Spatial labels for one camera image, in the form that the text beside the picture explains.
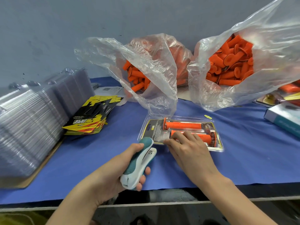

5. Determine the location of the yellow black backing card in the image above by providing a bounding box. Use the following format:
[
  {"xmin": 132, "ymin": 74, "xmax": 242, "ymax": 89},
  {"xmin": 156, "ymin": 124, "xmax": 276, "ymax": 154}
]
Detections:
[{"xmin": 141, "ymin": 117, "xmax": 222, "ymax": 150}]

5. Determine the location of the teal hand stapler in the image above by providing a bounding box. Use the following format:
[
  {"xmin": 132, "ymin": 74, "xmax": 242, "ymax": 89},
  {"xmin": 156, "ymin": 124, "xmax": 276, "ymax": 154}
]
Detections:
[{"xmin": 120, "ymin": 137, "xmax": 157, "ymax": 190}]

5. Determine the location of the orange rubber grip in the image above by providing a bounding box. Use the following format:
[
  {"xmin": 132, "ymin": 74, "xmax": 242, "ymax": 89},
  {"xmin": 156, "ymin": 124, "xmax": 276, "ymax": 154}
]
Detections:
[
  {"xmin": 162, "ymin": 117, "xmax": 203, "ymax": 131},
  {"xmin": 170, "ymin": 129, "xmax": 218, "ymax": 148}
]

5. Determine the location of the large clear plastic bag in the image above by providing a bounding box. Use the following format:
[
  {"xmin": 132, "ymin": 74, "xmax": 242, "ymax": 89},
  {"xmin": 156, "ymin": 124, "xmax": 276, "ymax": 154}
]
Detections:
[{"xmin": 187, "ymin": 0, "xmax": 300, "ymax": 112}]

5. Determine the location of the stack of yellow black cards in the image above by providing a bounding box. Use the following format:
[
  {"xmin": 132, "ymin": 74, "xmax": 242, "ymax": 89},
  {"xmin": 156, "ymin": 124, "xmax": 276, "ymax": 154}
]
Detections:
[{"xmin": 62, "ymin": 95, "xmax": 124, "ymax": 135}]

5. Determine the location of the teal white cardboard box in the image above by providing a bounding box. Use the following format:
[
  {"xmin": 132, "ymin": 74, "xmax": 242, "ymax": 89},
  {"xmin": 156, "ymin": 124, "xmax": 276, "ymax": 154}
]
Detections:
[{"xmin": 264, "ymin": 102, "xmax": 300, "ymax": 139}]

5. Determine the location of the white printed paper sheet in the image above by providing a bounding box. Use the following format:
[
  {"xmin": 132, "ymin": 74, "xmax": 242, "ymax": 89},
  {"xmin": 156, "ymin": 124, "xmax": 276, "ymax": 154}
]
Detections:
[{"xmin": 94, "ymin": 87, "xmax": 127, "ymax": 106}]

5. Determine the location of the stack of clear blister shells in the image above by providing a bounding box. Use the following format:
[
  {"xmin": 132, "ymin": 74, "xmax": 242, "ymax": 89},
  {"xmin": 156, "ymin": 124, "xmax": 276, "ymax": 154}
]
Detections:
[{"xmin": 0, "ymin": 68, "xmax": 94, "ymax": 178}]

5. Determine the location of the person's right hand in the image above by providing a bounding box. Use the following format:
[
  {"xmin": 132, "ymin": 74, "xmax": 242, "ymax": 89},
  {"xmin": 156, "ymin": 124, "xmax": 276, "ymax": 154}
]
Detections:
[{"xmin": 162, "ymin": 130, "xmax": 222, "ymax": 186}]

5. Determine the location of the yellow plastic crate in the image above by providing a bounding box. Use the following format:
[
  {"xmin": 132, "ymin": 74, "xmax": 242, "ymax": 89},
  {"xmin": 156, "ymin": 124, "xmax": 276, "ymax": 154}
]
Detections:
[{"xmin": 0, "ymin": 211, "xmax": 48, "ymax": 225}]

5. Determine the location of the person's left hand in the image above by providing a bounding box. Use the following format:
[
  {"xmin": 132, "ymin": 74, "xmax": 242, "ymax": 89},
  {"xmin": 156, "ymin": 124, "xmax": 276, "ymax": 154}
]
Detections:
[{"xmin": 87, "ymin": 143, "xmax": 152, "ymax": 205}]

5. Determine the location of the person's right forearm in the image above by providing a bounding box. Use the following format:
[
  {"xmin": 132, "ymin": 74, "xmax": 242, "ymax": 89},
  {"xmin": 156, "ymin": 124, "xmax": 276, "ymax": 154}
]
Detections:
[{"xmin": 202, "ymin": 171, "xmax": 278, "ymax": 225}]

